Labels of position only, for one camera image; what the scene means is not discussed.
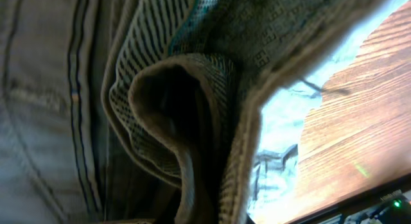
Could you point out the grey shorts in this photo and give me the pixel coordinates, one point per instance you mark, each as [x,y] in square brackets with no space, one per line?
[164,111]

